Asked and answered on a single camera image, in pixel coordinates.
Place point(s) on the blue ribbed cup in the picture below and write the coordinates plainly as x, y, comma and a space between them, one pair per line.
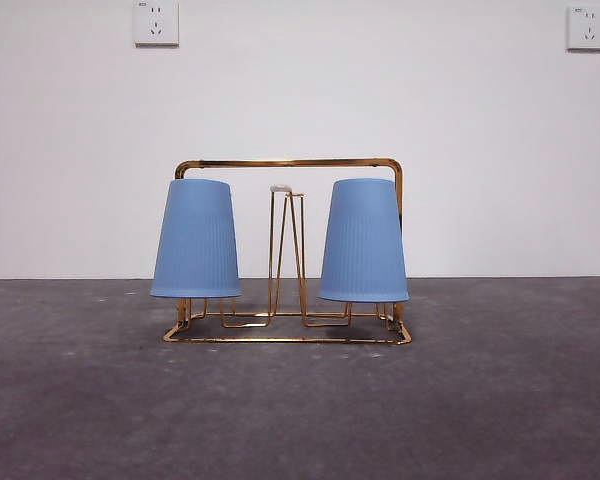
195, 250
362, 250

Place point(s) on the white wall socket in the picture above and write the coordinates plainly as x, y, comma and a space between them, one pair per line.
156, 25
587, 27

